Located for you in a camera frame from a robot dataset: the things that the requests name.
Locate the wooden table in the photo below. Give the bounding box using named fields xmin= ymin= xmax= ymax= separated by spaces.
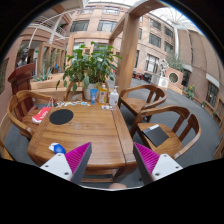
xmin=27 ymin=104 xmax=137 ymax=182

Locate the red and white box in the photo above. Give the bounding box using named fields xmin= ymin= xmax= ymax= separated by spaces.
xmin=32 ymin=107 xmax=50 ymax=124

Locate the white pump bottle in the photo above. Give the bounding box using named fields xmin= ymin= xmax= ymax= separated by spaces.
xmin=109 ymin=86 xmax=119 ymax=107

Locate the wooden chair far right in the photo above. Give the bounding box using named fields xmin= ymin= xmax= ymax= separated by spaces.
xmin=118 ymin=84 xmax=167 ymax=116

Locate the wooden chair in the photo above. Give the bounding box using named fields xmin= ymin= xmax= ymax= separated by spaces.
xmin=7 ymin=90 xmax=57 ymax=139
xmin=130 ymin=105 xmax=201 ymax=159
xmin=118 ymin=84 xmax=167 ymax=116
xmin=64 ymin=82 xmax=84 ymax=101

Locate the yellow liquid bottle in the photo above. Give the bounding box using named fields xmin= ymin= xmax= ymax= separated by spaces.
xmin=98 ymin=83 xmax=107 ymax=105

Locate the black notebook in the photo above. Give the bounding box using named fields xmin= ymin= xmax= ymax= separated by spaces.
xmin=142 ymin=124 xmax=169 ymax=147

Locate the wooden chair near right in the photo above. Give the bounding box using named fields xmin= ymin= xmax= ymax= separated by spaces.
xmin=130 ymin=105 xmax=201 ymax=159

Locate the wooden pillar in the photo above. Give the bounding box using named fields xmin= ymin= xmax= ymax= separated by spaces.
xmin=115 ymin=14 xmax=140 ymax=93

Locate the wooden chair far side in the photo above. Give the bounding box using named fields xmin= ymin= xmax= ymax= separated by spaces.
xmin=64 ymin=82 xmax=84 ymax=101

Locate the green potted plant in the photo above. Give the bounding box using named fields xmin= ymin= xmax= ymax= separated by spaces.
xmin=56 ymin=44 xmax=120 ymax=100

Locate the wooden chair left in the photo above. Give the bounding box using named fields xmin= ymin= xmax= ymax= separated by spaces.
xmin=7 ymin=90 xmax=57 ymax=139

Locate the round black mouse pad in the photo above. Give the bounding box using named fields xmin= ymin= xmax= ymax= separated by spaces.
xmin=49 ymin=109 xmax=73 ymax=125

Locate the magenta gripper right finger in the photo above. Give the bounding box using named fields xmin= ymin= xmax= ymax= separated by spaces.
xmin=133 ymin=143 xmax=182 ymax=185

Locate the blue and white mouse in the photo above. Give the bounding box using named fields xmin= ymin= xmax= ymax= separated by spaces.
xmin=49 ymin=143 xmax=66 ymax=154

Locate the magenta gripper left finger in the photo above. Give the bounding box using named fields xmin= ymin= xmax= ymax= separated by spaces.
xmin=41 ymin=142 xmax=92 ymax=184

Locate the dark wooden lectern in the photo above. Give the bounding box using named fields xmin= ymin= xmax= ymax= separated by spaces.
xmin=8 ymin=63 xmax=36 ymax=95

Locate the blue tube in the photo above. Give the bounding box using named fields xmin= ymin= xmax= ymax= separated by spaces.
xmin=90 ymin=88 xmax=97 ymax=105

